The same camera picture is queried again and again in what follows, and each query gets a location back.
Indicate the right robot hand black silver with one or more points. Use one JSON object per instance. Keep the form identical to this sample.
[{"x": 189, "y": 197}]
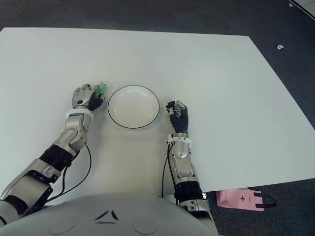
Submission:
[{"x": 180, "y": 119}]

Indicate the left robot hand black silver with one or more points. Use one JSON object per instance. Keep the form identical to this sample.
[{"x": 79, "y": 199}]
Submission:
[{"x": 82, "y": 97}]

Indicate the green snack bag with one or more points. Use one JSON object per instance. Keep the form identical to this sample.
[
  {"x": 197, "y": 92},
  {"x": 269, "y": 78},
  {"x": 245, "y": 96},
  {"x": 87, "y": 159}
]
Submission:
[{"x": 101, "y": 89}]

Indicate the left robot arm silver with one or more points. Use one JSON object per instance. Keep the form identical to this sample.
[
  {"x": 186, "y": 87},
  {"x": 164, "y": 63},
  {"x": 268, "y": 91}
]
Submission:
[{"x": 73, "y": 137}]

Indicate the grey robot torso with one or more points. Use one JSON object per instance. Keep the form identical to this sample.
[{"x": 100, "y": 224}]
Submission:
[{"x": 110, "y": 216}]

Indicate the small white floor scrap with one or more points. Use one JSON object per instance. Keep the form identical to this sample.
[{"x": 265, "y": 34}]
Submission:
[
  {"x": 291, "y": 4},
  {"x": 279, "y": 47}
]

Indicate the left wrist white camera bracket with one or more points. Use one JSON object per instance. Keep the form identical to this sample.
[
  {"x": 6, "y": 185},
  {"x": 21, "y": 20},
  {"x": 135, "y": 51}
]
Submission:
[{"x": 78, "y": 112}]

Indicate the wrist white camera bracket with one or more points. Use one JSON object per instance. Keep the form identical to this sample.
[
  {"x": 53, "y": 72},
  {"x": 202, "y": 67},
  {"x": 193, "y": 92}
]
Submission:
[
  {"x": 183, "y": 140},
  {"x": 78, "y": 112}
]

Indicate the right wrist white camera bracket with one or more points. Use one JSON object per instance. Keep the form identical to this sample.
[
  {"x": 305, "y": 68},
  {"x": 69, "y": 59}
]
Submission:
[{"x": 183, "y": 140}]

